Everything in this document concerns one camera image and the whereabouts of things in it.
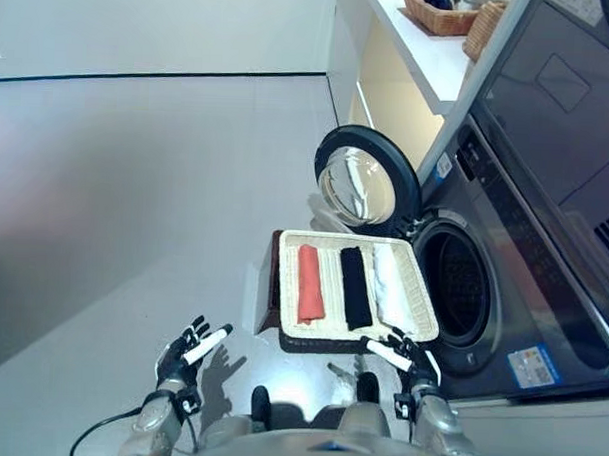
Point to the silver robot leg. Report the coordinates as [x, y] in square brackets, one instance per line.
[365, 415]
[227, 430]

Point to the blue white energy label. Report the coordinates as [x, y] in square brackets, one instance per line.
[443, 166]

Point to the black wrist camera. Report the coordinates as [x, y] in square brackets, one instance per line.
[188, 403]
[403, 405]

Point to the red cloth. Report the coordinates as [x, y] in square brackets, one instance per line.
[311, 288]

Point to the grey front-load washing machine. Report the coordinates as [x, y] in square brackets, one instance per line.
[532, 306]

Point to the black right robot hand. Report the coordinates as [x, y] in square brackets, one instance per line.
[422, 367]

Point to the white washer plinth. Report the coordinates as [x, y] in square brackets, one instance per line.
[542, 436]

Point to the silver left robot leg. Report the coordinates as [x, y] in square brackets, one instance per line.
[227, 430]

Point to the blue QR code sticker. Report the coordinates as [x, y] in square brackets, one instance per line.
[535, 368]

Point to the silver right robot leg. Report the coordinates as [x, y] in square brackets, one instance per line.
[365, 415]

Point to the round glass washer door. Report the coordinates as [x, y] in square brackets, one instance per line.
[406, 171]

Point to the white counter cabinet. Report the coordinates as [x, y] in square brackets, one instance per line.
[415, 57]

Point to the white cloth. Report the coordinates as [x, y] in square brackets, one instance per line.
[390, 291]

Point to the dark brown stool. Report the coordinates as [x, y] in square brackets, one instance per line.
[268, 287]

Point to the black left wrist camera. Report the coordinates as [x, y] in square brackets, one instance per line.
[188, 403]

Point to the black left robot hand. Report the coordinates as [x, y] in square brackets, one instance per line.
[175, 358]

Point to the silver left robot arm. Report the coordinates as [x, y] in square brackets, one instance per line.
[147, 422]

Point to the black cloth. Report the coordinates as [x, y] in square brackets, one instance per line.
[356, 290]

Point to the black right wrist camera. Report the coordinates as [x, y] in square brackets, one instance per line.
[403, 405]

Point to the white wicker laundry basket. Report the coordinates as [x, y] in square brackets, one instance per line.
[332, 289]

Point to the silver robot torso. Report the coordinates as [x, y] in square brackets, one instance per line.
[327, 451]

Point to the light brown wicker basket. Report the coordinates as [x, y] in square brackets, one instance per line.
[484, 34]

